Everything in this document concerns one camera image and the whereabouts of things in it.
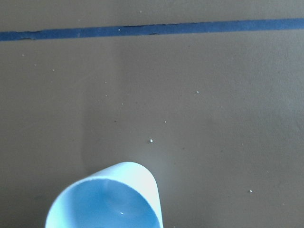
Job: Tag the blue cup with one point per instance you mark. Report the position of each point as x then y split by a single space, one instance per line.
124 195

